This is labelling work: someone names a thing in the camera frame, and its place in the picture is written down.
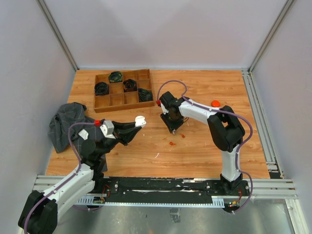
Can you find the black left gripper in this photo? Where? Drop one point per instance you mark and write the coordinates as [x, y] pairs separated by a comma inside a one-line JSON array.
[[125, 132]]

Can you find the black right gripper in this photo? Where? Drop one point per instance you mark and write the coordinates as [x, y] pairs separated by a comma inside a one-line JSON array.
[[171, 126]]

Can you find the white earbud charging case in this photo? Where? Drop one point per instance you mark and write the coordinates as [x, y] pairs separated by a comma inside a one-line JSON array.
[[140, 121]]

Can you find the orange earbud charging case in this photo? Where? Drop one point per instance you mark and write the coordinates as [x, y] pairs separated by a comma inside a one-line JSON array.
[[215, 103]]

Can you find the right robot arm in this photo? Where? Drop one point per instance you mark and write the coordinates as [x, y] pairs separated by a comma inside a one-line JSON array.
[[225, 128]]

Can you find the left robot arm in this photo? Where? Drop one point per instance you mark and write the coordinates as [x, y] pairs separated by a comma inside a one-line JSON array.
[[43, 210]]

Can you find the wooden compartment tray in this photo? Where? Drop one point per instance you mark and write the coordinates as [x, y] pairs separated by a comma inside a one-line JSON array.
[[117, 99]]

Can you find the dark rolled necktie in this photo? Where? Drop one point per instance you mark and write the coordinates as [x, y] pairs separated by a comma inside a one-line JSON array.
[[144, 95]]

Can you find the red patterned rolled necktie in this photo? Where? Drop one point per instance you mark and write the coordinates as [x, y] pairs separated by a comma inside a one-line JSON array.
[[130, 85]]

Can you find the black rolled necktie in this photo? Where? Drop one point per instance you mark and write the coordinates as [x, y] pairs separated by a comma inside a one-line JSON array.
[[101, 89]]

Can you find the green rolled necktie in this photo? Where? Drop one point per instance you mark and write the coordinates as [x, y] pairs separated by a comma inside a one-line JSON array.
[[115, 77]]

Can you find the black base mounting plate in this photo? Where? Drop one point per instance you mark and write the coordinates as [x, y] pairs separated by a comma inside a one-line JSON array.
[[147, 185]]

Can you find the grey checked cloth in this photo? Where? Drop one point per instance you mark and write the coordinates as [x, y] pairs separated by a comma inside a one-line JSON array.
[[70, 124]]

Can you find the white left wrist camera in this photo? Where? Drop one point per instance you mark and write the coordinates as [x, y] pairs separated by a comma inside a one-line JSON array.
[[107, 128]]

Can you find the white cable duct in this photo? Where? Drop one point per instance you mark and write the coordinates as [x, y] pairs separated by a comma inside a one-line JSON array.
[[161, 200]]

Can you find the aluminium corner frame post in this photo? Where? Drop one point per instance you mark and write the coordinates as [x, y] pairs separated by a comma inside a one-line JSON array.
[[271, 33]]

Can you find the aluminium left frame post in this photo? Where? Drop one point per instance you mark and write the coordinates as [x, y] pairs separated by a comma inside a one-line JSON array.
[[57, 33]]

